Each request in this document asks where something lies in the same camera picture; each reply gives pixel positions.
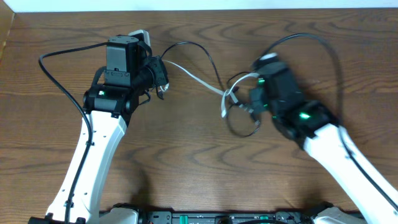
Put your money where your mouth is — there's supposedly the white usb cable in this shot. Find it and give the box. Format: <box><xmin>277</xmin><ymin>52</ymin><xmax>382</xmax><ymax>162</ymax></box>
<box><xmin>160</xmin><ymin>59</ymin><xmax>261</xmax><ymax>119</ymax></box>

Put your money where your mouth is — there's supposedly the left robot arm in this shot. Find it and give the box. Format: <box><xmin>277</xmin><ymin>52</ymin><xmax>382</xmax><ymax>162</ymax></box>
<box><xmin>29</xmin><ymin>30</ymin><xmax>168</xmax><ymax>223</ymax></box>

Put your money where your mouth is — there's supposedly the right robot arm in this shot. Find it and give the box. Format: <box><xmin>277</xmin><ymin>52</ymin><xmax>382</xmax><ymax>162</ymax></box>
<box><xmin>250</xmin><ymin>60</ymin><xmax>397</xmax><ymax>223</ymax></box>

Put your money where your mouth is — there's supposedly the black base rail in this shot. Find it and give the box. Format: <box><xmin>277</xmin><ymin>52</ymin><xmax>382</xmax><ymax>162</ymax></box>
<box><xmin>99</xmin><ymin>202</ymin><xmax>364</xmax><ymax>224</ymax></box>

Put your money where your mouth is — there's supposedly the black usb cable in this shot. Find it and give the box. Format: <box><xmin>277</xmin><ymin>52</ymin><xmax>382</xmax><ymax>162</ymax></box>
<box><xmin>155</xmin><ymin>41</ymin><xmax>262</xmax><ymax>138</ymax></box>

